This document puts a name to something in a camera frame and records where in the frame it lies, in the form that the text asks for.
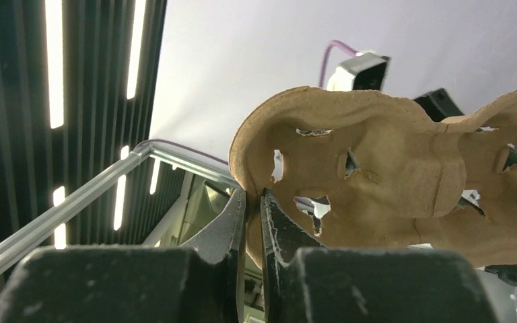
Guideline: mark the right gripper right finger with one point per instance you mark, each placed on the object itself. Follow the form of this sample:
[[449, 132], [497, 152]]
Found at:
[[286, 294]]

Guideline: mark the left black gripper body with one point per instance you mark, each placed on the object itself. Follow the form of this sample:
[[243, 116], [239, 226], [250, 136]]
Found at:
[[438, 105]]

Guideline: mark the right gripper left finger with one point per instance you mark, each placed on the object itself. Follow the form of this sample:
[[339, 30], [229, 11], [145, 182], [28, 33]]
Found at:
[[214, 284]]

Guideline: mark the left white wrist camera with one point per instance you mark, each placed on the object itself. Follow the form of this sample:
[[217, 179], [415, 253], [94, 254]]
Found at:
[[365, 71]]

